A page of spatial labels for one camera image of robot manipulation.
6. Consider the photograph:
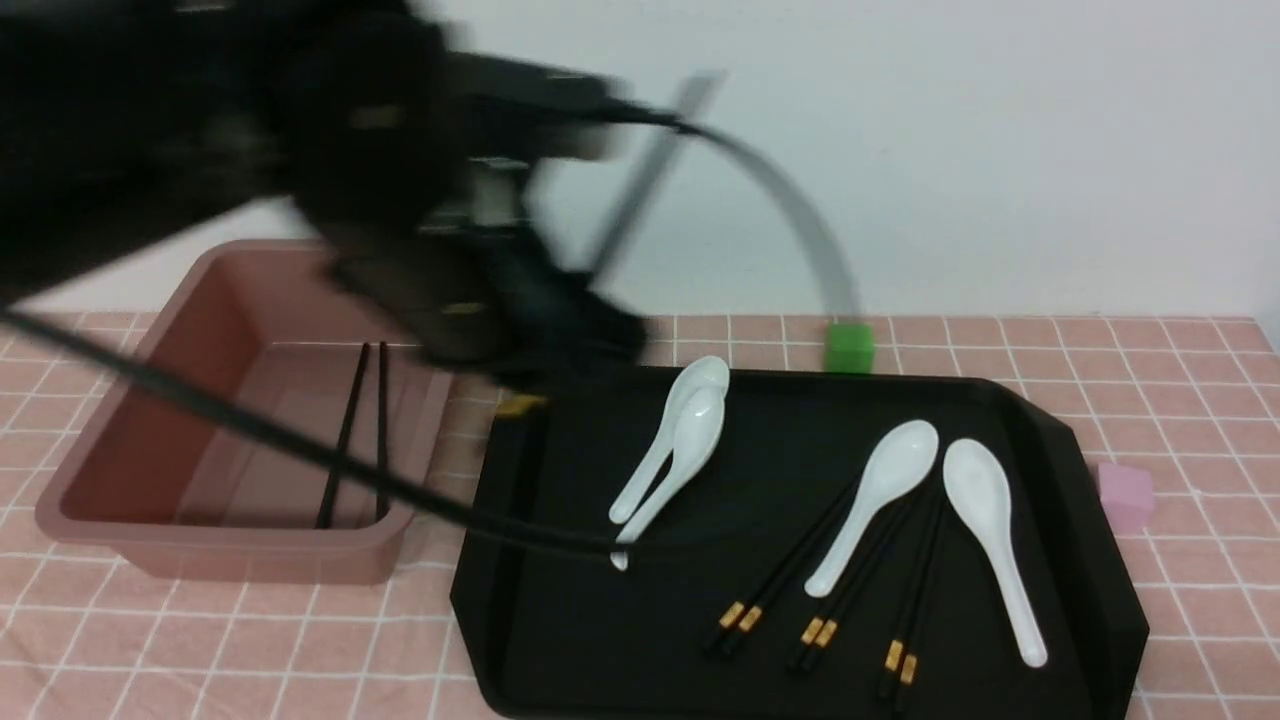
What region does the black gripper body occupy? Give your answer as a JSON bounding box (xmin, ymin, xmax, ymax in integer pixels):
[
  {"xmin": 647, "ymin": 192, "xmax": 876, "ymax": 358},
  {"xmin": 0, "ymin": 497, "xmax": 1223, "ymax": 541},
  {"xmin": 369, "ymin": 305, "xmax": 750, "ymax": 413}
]
[{"xmin": 328, "ymin": 158, "xmax": 649, "ymax": 386}]

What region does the black gold-banded chopstick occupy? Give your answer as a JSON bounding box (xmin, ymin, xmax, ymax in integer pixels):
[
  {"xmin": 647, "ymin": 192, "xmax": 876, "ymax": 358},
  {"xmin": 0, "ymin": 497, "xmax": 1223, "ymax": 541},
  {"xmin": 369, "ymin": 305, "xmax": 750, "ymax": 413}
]
[
  {"xmin": 716, "ymin": 486, "xmax": 867, "ymax": 659},
  {"xmin": 893, "ymin": 498, "xmax": 950, "ymax": 719},
  {"xmin": 786, "ymin": 489, "xmax": 925, "ymax": 669},
  {"xmin": 877, "ymin": 489, "xmax": 945, "ymax": 701},
  {"xmin": 703, "ymin": 484, "xmax": 856, "ymax": 657},
  {"xmin": 797, "ymin": 495, "xmax": 933, "ymax": 673}
]

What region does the white ceramic spoon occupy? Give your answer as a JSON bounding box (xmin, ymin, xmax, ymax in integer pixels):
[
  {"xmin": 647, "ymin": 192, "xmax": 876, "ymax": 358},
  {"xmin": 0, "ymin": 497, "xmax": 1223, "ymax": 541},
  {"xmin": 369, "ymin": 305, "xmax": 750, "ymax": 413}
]
[
  {"xmin": 804, "ymin": 419, "xmax": 940, "ymax": 598},
  {"xmin": 616, "ymin": 386, "xmax": 727, "ymax": 544},
  {"xmin": 609, "ymin": 355, "xmax": 730, "ymax": 525},
  {"xmin": 943, "ymin": 438, "xmax": 1050, "ymax": 667}
]

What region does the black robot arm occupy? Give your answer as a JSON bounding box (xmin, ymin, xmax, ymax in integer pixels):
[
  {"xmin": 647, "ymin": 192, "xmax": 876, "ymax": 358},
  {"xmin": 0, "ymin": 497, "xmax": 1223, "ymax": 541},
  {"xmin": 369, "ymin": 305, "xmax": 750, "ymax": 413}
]
[{"xmin": 1, "ymin": 1, "xmax": 648, "ymax": 392}]

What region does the pink rectangular plastic bin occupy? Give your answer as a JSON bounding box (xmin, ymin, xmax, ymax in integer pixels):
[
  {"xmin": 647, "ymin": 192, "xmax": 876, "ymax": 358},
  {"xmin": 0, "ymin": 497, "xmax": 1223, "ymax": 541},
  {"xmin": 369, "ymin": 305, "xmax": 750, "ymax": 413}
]
[{"xmin": 35, "ymin": 240, "xmax": 452, "ymax": 585}]

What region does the plain black chopstick left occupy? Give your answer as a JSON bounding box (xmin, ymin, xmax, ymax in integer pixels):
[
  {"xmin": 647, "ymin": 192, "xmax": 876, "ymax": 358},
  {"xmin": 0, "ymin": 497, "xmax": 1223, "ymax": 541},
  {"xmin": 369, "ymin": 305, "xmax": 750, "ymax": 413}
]
[{"xmin": 314, "ymin": 343, "xmax": 370, "ymax": 530}]

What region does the green cube block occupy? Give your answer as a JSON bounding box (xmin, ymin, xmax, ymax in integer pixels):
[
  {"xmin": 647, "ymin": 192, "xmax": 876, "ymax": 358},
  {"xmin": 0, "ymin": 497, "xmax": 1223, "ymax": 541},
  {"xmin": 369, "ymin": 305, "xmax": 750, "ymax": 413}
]
[{"xmin": 823, "ymin": 322, "xmax": 877, "ymax": 374}]

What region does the black plastic serving tray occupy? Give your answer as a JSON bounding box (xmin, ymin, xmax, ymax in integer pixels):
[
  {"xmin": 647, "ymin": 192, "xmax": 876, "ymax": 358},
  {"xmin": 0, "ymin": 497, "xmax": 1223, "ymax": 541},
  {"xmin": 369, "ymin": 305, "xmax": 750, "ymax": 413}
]
[{"xmin": 451, "ymin": 370, "xmax": 1149, "ymax": 719}]

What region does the pink cube block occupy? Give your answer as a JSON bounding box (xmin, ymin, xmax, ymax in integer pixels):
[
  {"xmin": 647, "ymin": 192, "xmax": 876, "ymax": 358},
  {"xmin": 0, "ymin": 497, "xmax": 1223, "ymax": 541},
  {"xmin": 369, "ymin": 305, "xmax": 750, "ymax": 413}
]
[{"xmin": 1094, "ymin": 462, "xmax": 1155, "ymax": 536}]

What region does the pink checkered tablecloth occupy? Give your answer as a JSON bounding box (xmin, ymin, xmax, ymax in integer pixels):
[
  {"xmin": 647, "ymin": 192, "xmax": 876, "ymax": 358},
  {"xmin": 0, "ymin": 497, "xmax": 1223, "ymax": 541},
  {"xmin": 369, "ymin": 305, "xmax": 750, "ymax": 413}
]
[{"xmin": 1, "ymin": 316, "xmax": 1279, "ymax": 719}]

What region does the grey curved cable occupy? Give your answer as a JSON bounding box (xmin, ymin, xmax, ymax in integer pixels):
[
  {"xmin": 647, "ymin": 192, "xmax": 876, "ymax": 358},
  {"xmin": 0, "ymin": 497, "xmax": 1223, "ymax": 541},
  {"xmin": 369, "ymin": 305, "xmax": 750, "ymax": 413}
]
[{"xmin": 680, "ymin": 120, "xmax": 863, "ymax": 323}]

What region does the black cable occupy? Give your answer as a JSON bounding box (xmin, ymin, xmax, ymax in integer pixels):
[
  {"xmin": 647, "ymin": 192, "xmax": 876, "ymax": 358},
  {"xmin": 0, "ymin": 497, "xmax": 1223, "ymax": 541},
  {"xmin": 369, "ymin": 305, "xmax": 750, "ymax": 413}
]
[{"xmin": 0, "ymin": 307, "xmax": 701, "ymax": 557}]

